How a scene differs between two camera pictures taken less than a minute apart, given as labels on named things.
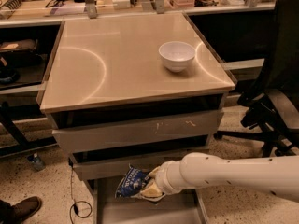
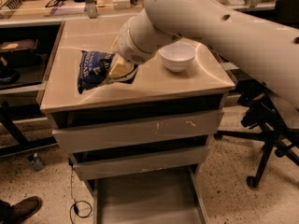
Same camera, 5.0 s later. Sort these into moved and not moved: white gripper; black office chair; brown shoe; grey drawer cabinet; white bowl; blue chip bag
Moved: white gripper; blue chip bag
Not moved: brown shoe; grey drawer cabinet; white bowl; black office chair
